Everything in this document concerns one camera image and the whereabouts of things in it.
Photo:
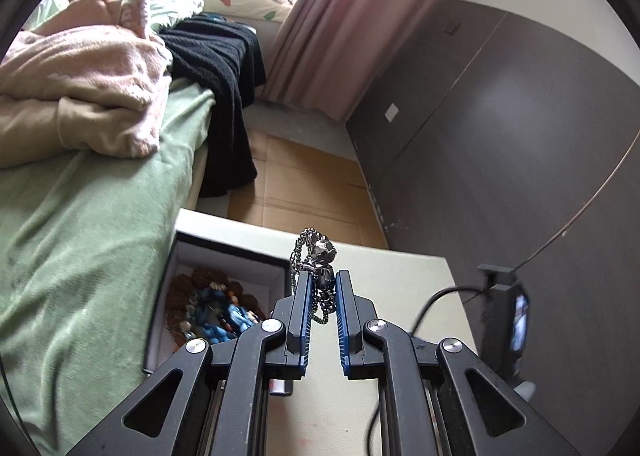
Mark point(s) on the green bed sheet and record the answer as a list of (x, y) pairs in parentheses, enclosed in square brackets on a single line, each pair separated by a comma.
[(84, 243)]

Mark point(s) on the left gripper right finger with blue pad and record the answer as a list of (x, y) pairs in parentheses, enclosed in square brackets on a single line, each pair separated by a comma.
[(436, 398)]

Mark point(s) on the black jewelry box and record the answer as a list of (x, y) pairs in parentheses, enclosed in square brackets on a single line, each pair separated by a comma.
[(211, 290)]

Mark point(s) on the black knitted blanket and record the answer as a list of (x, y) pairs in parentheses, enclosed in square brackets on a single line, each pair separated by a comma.
[(226, 58)]

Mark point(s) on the leaf pattern cushion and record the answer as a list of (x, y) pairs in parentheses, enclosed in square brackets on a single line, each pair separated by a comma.
[(274, 11)]

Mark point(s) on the pink curtain right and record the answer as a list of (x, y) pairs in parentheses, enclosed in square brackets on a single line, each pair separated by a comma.
[(327, 52)]

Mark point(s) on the flattened cardboard on floor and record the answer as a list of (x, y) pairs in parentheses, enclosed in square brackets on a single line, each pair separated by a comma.
[(299, 187)]

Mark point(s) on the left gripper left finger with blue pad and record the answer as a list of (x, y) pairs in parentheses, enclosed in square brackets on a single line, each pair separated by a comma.
[(211, 399)]

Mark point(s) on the pink fleece blanket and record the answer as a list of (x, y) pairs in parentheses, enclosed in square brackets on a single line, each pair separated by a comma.
[(94, 76)]

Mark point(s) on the white wall socket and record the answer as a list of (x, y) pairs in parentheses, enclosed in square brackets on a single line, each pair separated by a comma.
[(391, 112)]

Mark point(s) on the person's right hand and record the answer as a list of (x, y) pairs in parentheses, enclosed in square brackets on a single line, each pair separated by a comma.
[(526, 390)]

